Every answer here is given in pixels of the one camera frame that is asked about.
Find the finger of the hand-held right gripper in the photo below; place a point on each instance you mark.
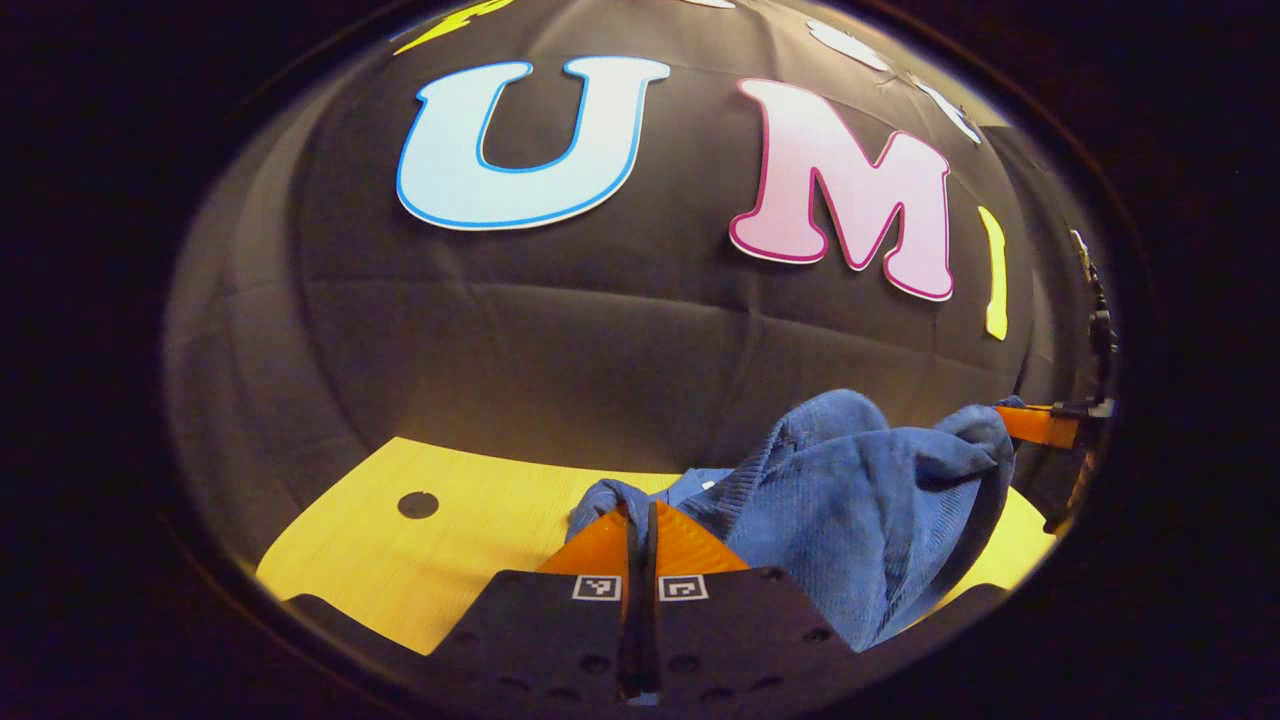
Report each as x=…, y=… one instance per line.
x=1040, y=426

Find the black backdrop cloth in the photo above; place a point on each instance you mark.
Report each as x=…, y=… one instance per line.
x=560, y=330

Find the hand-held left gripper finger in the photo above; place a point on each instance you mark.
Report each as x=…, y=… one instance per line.
x=627, y=620
x=652, y=620

